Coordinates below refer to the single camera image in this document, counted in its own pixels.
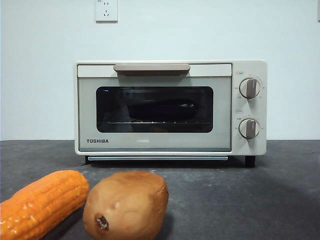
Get dark purple eggplant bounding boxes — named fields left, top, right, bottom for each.
left=127, top=98, right=198, bottom=121

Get oven door with glass window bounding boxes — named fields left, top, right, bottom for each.
left=76, top=63, right=233, bottom=152

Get cream oven knob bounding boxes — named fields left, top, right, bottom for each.
left=238, top=118, right=260, bottom=140
left=239, top=77, right=261, bottom=99

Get cream Toshiba toaster oven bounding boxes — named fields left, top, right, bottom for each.
left=73, top=59, right=268, bottom=168

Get brown potato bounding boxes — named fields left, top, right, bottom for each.
left=82, top=171, right=169, bottom=240

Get orange corn cob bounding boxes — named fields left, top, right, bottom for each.
left=0, top=169, right=90, bottom=240

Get metal wire oven rack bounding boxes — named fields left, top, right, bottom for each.
left=104, top=121, right=212, bottom=125

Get white wall socket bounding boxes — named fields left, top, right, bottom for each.
left=95, top=0, right=119, bottom=23

